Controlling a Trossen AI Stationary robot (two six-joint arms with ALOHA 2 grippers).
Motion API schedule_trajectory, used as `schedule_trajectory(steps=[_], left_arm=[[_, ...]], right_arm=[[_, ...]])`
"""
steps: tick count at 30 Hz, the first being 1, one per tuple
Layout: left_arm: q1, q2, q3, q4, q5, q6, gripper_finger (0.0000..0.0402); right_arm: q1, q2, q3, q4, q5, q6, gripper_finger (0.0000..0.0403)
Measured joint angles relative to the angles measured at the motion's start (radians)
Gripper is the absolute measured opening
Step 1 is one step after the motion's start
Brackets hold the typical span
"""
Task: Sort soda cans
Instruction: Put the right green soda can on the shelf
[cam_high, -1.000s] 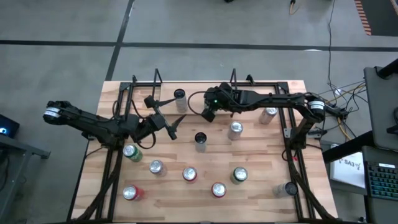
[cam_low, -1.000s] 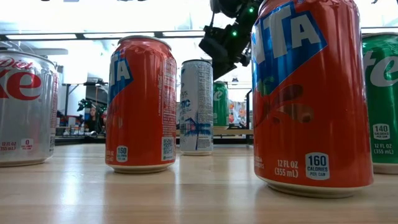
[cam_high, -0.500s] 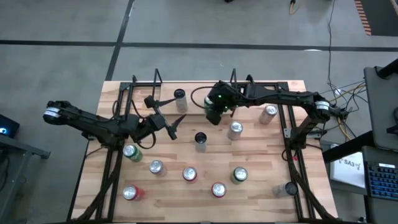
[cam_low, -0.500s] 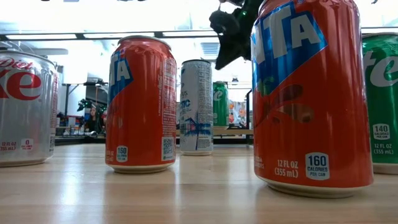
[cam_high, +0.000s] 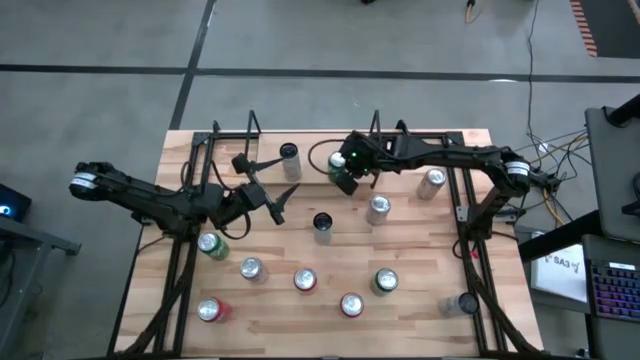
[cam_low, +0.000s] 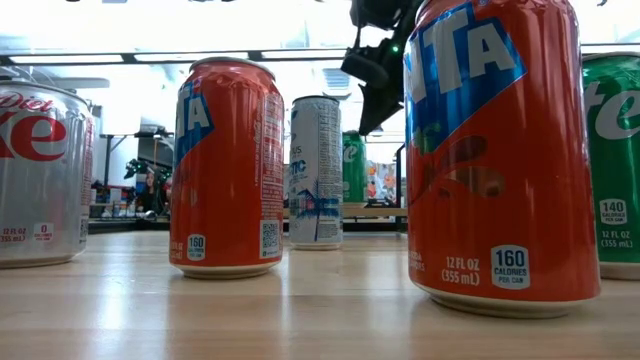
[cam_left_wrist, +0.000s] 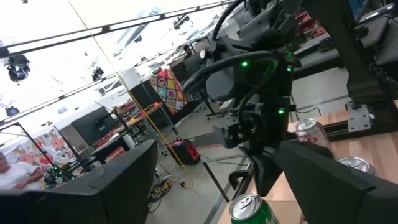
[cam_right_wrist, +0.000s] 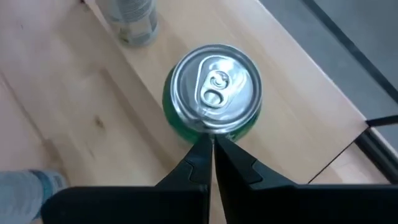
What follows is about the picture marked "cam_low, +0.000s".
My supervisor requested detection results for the colourful patterned object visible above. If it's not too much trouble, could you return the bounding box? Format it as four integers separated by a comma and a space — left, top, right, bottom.
367, 159, 397, 209

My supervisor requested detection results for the white Celsius Arctic slim can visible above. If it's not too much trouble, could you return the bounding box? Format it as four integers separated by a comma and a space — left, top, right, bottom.
288, 94, 345, 252

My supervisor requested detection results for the orange Fanta can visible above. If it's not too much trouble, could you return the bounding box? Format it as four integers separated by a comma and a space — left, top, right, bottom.
403, 0, 602, 320
168, 56, 286, 280

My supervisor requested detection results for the person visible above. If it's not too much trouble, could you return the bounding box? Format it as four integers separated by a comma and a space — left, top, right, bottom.
137, 169, 172, 216

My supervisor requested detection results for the black metal shelf stand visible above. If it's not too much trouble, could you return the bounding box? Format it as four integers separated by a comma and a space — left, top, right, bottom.
393, 141, 407, 234

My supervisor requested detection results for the ceiling air vent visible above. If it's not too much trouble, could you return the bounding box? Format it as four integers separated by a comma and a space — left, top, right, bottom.
322, 67, 347, 95

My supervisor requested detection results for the green Sprite can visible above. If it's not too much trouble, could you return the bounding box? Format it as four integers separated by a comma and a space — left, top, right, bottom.
342, 130, 369, 204
581, 51, 640, 282

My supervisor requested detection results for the black table frame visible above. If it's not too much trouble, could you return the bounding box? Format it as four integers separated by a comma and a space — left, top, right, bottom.
88, 219, 409, 234

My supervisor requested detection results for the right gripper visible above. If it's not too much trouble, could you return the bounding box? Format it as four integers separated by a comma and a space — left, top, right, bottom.
341, 39, 407, 136

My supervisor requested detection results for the silver Diet Coke can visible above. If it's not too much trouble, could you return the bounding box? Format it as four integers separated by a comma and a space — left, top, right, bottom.
0, 79, 96, 270

